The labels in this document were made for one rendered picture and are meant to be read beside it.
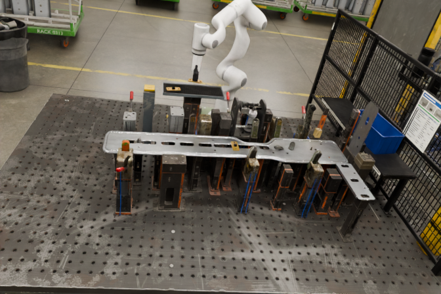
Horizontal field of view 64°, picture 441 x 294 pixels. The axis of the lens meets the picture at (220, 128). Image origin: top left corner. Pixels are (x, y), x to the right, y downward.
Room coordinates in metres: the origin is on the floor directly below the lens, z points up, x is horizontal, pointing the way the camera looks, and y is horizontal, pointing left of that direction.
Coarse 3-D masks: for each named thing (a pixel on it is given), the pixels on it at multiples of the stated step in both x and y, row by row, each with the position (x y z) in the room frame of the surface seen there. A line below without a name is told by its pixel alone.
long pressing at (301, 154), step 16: (112, 144) 1.45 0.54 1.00; (144, 144) 1.50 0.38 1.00; (160, 144) 1.53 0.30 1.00; (176, 144) 1.56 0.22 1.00; (240, 144) 1.67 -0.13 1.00; (256, 144) 1.70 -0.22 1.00; (272, 144) 1.74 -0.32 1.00; (288, 144) 1.77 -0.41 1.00; (304, 144) 1.80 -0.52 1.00; (320, 144) 1.83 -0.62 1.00; (336, 144) 1.87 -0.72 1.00; (288, 160) 1.61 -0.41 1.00; (304, 160) 1.64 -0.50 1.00; (320, 160) 1.67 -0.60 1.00; (336, 160) 1.70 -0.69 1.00
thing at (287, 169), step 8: (288, 168) 1.55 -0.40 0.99; (280, 176) 1.55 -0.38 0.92; (288, 176) 1.52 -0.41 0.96; (280, 184) 1.53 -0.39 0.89; (288, 184) 1.52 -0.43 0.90; (280, 192) 1.52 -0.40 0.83; (272, 200) 1.56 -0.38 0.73; (280, 200) 1.53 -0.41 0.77; (272, 208) 1.52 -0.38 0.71; (280, 208) 1.53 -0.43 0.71
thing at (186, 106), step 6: (186, 102) 1.87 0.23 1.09; (192, 102) 1.88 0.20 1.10; (198, 102) 1.89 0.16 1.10; (186, 108) 1.88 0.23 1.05; (192, 108) 1.88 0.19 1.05; (198, 108) 1.89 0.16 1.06; (186, 114) 1.88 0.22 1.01; (186, 120) 1.88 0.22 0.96; (186, 126) 1.88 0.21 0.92; (186, 132) 1.88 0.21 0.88; (180, 144) 1.87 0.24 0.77
